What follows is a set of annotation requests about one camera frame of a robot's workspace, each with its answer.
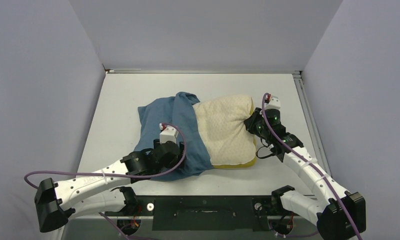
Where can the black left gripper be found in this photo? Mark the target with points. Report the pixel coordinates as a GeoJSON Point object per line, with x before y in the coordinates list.
{"type": "Point", "coordinates": [178, 158]}

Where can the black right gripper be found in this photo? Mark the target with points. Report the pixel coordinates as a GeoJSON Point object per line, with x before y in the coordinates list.
{"type": "Point", "coordinates": [251, 122]}

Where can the yellow white pillow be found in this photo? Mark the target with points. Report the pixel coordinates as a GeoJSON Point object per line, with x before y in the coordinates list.
{"type": "Point", "coordinates": [221, 127]}

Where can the blue pillowcase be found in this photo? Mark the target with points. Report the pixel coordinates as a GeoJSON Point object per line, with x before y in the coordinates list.
{"type": "Point", "coordinates": [173, 119]}

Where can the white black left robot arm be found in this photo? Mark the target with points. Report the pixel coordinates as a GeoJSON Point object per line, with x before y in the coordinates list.
{"type": "Point", "coordinates": [104, 190]}

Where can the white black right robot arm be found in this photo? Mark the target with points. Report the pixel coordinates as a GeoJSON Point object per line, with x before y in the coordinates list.
{"type": "Point", "coordinates": [337, 213]}

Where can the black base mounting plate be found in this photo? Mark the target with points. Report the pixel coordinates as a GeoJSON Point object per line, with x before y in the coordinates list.
{"type": "Point", "coordinates": [205, 213]}

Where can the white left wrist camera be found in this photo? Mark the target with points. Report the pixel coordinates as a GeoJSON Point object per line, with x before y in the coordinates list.
{"type": "Point", "coordinates": [168, 133]}

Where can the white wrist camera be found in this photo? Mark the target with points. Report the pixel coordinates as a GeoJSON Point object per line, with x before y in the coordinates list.
{"type": "Point", "coordinates": [271, 102]}
{"type": "Point", "coordinates": [168, 133]}

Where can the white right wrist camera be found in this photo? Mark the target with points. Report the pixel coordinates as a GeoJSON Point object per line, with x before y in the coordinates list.
{"type": "Point", "coordinates": [271, 102]}

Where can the aluminium frame rail right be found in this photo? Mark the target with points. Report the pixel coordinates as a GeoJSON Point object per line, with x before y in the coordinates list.
{"type": "Point", "coordinates": [311, 123]}

